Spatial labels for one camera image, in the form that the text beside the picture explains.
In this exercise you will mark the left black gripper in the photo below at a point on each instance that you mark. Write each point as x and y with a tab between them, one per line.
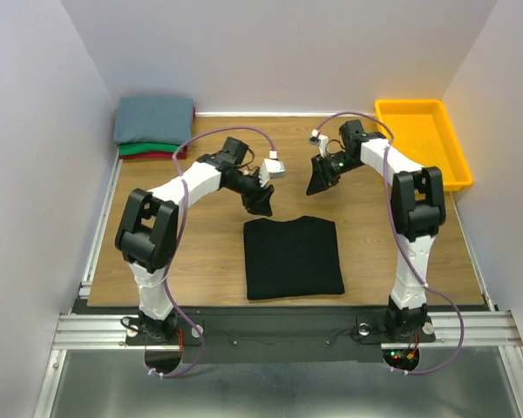
256	194

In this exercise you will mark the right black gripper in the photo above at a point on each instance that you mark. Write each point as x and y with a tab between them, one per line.
324	169

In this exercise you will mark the black t-shirt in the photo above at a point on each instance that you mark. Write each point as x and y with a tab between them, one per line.
291	258

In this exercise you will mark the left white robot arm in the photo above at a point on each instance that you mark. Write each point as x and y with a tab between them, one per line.
148	235

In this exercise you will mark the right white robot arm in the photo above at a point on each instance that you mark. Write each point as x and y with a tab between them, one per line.
416	207

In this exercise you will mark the yellow plastic tray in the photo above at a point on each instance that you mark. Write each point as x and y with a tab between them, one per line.
424	133

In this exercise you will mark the folded green t-shirt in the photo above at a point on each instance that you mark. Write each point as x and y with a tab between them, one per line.
146	147

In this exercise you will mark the folded grey-blue t-shirt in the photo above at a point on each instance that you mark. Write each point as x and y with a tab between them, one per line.
153	103

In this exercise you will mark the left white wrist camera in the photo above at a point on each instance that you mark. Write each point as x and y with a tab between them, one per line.
271	168

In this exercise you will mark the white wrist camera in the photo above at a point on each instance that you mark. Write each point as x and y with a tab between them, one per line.
271	168
321	141

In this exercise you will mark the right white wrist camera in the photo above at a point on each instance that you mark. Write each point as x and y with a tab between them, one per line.
321	141

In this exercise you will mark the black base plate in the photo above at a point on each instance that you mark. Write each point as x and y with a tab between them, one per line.
216	335

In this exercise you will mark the aluminium mounting rail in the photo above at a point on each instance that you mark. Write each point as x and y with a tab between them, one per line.
482	329

